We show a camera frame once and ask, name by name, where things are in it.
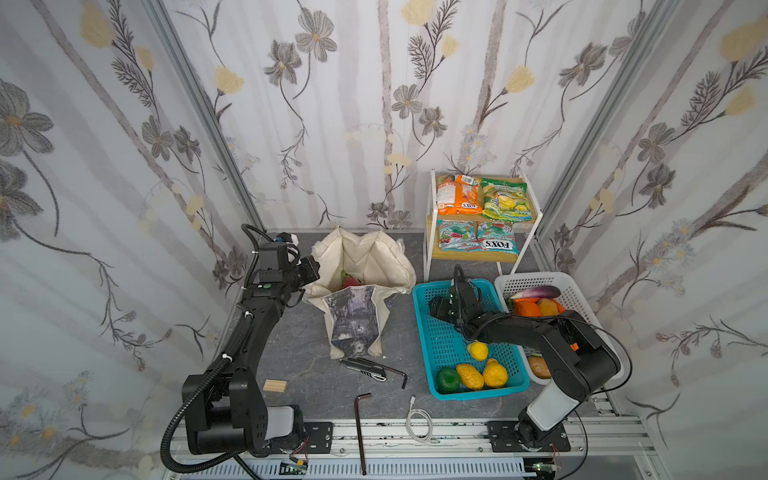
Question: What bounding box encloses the pink dragon fruit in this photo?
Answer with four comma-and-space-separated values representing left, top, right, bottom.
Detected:
341, 270, 363, 289

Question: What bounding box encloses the cream canvas tote bag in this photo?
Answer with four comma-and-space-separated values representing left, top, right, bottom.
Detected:
305, 227, 417, 360

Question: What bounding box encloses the orange candy bag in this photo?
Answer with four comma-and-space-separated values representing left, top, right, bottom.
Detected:
436, 174, 483, 215

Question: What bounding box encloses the green yellow candy bag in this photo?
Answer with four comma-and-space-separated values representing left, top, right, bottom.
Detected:
480, 178, 533, 222

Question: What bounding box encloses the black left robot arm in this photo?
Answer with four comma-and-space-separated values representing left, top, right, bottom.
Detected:
159, 238, 319, 474

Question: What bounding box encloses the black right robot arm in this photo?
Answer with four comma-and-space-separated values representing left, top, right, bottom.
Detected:
428, 265, 621, 451

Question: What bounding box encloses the teal mint candy bag right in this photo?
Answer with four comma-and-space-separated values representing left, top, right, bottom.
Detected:
477, 221, 519, 255

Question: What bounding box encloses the teal plastic basket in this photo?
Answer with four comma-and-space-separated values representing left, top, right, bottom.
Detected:
412, 280, 530, 401

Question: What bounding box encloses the yellow lemon middle lower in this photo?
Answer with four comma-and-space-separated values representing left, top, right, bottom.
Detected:
467, 341, 489, 362

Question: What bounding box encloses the white plastic basket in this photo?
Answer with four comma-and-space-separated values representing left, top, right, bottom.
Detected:
493, 272, 627, 386

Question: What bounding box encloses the white wooden two-tier shelf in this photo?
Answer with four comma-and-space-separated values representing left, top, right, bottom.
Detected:
423, 169, 544, 282

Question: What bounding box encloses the orange persimmon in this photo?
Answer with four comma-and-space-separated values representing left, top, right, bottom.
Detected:
513, 301, 541, 318

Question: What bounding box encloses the green lime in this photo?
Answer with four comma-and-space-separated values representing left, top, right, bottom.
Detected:
435, 367, 462, 395

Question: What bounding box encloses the yellow pear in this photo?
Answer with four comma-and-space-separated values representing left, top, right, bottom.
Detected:
482, 358, 509, 389

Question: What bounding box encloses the yellow bell pepper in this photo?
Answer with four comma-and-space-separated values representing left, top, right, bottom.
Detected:
537, 298, 560, 317

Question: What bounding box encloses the purple eggplant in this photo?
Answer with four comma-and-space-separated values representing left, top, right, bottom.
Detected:
511, 285, 561, 301

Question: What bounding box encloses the small black hex key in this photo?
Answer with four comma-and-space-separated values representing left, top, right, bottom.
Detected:
359, 358, 408, 389

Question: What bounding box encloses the orange carrot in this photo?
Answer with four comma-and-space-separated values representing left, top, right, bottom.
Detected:
552, 299, 567, 314

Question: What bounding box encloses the brown potato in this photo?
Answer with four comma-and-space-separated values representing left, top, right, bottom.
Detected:
527, 356, 551, 379

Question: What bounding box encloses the black utility knife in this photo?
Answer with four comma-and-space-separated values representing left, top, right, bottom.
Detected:
339, 358, 387, 382

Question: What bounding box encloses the small wooden block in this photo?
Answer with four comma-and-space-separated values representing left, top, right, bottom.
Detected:
263, 379, 288, 394

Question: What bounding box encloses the large black hex key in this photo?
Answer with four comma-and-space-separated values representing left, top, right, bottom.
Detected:
353, 392, 372, 477

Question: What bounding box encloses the small green circuit board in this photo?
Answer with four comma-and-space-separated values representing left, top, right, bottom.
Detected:
278, 460, 308, 476

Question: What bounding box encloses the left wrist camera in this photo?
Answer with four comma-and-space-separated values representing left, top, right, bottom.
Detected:
275, 232, 299, 246

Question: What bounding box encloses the white coiled cable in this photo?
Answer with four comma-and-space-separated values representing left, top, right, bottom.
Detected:
404, 395, 434, 445

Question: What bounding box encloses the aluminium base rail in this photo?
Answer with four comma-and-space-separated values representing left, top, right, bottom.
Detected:
195, 416, 671, 479

